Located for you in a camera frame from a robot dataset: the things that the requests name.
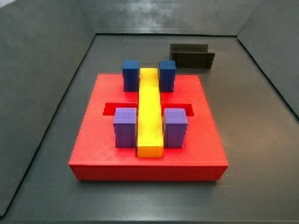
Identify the black angled fixture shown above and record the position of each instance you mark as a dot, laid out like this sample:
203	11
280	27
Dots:
191	56

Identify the yellow long bar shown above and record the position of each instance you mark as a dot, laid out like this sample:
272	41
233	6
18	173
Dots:
149	143

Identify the left purple block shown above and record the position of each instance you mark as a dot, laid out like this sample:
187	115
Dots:
124	124

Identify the purple block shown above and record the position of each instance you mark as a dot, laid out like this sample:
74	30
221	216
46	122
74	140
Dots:
175	124
124	124

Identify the right purple block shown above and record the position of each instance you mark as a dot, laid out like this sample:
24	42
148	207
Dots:
175	124

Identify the right dark blue block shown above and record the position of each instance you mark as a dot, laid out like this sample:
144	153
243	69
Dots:
167	72

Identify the dark blue block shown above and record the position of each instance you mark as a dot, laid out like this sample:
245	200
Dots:
167	72
131	75

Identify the left dark blue block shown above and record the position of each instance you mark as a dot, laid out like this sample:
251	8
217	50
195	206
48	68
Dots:
131	75

